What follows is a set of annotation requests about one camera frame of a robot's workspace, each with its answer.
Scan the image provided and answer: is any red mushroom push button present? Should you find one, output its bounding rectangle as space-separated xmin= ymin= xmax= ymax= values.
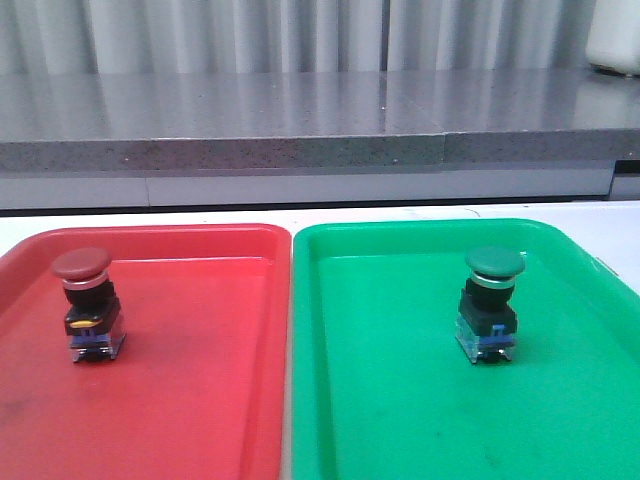
xmin=51 ymin=247 xmax=126 ymax=363

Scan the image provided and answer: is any red plastic tray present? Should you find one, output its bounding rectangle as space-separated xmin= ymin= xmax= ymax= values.
xmin=1 ymin=224 xmax=291 ymax=479

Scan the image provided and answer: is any green mushroom push button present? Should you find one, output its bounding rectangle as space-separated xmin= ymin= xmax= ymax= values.
xmin=455 ymin=245 xmax=525 ymax=364

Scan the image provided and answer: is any grey stone counter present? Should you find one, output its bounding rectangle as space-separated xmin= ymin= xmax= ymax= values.
xmin=1 ymin=69 xmax=639 ymax=212

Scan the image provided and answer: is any green plastic tray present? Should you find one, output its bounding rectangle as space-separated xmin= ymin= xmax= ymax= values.
xmin=292 ymin=219 xmax=639 ymax=479

